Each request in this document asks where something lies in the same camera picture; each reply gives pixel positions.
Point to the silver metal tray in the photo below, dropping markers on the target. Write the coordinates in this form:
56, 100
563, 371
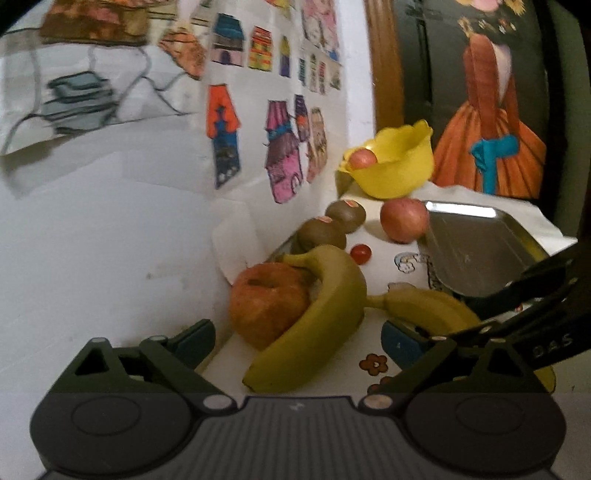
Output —
477, 250

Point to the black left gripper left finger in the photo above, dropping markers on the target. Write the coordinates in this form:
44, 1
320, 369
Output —
175, 361

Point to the white printed tablecloth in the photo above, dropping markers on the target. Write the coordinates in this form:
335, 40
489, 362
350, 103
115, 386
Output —
391, 264

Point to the houses drawing paper sheet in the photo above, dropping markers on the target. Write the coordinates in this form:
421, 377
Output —
278, 125

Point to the yellow plastic bowl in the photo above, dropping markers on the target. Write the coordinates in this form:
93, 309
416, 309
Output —
405, 161

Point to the red cherry tomato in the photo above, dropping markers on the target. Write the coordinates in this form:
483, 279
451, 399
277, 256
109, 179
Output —
361, 254

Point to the near brown kiwi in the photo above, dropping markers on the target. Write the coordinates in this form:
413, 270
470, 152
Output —
319, 231

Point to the brown wooden door frame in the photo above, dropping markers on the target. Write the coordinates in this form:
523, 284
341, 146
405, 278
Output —
385, 59

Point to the orange dress lady poster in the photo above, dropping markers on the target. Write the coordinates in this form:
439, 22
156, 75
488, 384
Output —
485, 146

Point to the apple inside yellow bowl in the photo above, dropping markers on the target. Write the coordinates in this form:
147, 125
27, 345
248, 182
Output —
361, 159

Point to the far brown kiwi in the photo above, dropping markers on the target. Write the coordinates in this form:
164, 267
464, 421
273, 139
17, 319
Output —
350, 214

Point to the brown kiwi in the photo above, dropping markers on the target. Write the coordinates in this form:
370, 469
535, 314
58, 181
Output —
350, 214
319, 231

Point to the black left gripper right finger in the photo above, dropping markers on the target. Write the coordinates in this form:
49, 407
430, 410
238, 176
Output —
426, 362

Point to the large red apple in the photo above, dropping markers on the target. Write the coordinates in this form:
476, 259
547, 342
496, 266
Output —
266, 300

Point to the large yellow banana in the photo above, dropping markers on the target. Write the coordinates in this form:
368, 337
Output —
301, 353

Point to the girl with teddy drawing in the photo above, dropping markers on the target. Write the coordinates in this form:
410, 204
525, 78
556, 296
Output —
311, 26

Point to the red apple beside tray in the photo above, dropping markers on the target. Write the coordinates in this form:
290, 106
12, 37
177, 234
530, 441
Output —
404, 220

